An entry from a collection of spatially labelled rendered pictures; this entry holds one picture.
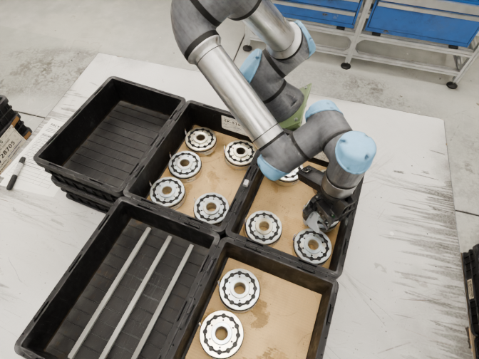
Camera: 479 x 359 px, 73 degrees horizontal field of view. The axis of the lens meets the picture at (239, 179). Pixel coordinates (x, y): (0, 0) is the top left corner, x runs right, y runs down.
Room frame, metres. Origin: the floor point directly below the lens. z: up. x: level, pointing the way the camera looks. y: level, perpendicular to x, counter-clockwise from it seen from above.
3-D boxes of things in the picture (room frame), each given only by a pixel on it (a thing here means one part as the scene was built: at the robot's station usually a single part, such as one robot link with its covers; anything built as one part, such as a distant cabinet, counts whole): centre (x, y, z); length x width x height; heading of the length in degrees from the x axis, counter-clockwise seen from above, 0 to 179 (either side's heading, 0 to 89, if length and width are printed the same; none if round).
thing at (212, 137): (0.69, 0.13, 0.86); 0.10 x 0.10 x 0.01
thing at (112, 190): (0.67, 0.39, 0.92); 0.40 x 0.30 x 0.02; 160
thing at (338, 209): (0.40, -0.23, 0.99); 0.09 x 0.08 x 0.12; 33
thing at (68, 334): (0.19, 0.24, 0.87); 0.40 x 0.30 x 0.11; 160
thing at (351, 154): (0.41, -0.23, 1.15); 0.09 x 0.08 x 0.11; 19
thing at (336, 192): (0.41, -0.23, 1.07); 0.08 x 0.08 x 0.05
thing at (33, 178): (0.71, 0.72, 0.70); 0.33 x 0.23 x 0.01; 167
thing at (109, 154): (0.67, 0.39, 0.87); 0.40 x 0.30 x 0.11; 160
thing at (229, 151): (0.64, 0.00, 0.86); 0.10 x 0.10 x 0.01
